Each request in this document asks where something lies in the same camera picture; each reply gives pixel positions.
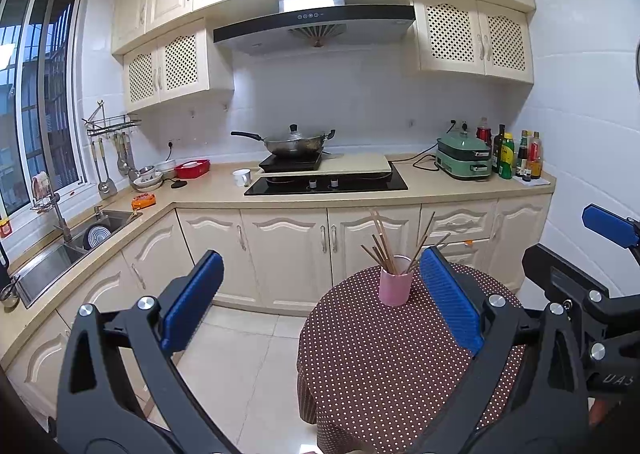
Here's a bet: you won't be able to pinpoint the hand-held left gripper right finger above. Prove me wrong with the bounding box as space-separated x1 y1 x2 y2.
419 246 591 454

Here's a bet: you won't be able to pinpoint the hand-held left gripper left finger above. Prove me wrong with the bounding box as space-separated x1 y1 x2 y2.
56 249 241 454

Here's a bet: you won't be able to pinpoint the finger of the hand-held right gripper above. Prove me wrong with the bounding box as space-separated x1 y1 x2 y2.
581 204 640 251
521 244 607 309

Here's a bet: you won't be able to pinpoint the pink cylindrical cup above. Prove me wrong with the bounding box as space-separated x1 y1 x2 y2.
378 254 415 307

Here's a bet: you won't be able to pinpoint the bunch of wooden chopsticks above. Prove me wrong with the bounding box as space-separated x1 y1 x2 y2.
361 209 452 275

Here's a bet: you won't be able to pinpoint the person's right hand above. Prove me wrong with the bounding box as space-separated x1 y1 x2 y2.
589 396 621 427

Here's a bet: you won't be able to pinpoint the red sauce bottle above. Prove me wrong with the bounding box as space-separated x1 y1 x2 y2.
528 131 544 180

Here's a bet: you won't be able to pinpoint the brown polka dot tablecloth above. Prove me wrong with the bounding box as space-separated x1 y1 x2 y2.
296 261 526 454

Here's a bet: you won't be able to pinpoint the cream base cabinets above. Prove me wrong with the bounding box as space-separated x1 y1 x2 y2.
0 194 553 435

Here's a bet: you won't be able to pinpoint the brown sauce bottle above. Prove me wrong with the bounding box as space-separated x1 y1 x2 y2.
515 130 530 178

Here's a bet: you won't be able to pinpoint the green bottle yellow cap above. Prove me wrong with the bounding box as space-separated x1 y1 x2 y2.
498 132 516 180

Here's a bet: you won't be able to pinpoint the beige kitchen countertop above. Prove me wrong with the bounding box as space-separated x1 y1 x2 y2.
0 154 557 355

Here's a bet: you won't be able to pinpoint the round metal plate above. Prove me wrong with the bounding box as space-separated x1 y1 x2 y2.
82 224 112 251

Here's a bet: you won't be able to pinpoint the dark glass bottle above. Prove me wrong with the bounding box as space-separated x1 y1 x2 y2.
491 124 507 174

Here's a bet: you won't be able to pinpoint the stack of white bowls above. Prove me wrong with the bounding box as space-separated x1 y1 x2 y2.
132 165 164 192

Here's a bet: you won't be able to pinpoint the red plastic basket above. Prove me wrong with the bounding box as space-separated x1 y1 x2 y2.
175 159 211 180

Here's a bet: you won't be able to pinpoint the green electric cooker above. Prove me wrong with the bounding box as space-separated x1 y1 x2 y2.
435 131 493 181

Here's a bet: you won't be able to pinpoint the black glass gas hob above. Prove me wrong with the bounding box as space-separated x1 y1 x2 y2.
243 163 408 196

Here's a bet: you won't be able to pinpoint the hanging metal ladle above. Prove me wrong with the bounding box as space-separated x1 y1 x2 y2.
90 138 118 200

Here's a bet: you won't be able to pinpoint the stainless steel sink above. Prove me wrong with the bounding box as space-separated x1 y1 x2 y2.
7 209 143 310

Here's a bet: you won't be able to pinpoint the metal faucet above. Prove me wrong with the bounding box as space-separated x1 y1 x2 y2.
47 191 73 242

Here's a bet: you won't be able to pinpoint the hanging metal spoon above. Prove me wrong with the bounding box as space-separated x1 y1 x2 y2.
114 132 137 180

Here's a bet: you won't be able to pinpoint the beige board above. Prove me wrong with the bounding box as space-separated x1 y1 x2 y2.
259 153 392 178

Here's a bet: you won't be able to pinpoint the black induction cooker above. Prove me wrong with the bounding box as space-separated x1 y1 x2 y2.
258 151 331 174

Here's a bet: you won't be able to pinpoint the small metal cup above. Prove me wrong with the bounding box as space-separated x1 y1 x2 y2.
0 276 22 310

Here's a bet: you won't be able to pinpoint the metal wok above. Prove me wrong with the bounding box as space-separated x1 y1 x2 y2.
230 123 337 158

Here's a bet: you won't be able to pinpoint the metal wok lid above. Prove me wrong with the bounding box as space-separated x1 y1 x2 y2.
265 123 321 144

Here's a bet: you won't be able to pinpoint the sliding window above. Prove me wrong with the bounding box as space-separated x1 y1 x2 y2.
0 0 88 230

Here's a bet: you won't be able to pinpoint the black range hood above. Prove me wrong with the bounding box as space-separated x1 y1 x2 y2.
212 0 417 57

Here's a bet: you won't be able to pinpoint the black power cable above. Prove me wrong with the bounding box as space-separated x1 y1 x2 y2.
411 144 441 170

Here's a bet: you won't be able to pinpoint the wire sponge holder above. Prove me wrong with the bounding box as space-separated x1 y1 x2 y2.
30 171 57 211

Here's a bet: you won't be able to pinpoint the wire wall utensil rack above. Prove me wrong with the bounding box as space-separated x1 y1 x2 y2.
82 100 142 136

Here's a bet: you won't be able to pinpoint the lattice door wall cabinet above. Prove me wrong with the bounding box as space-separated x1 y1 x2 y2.
122 18 236 113
410 0 535 85

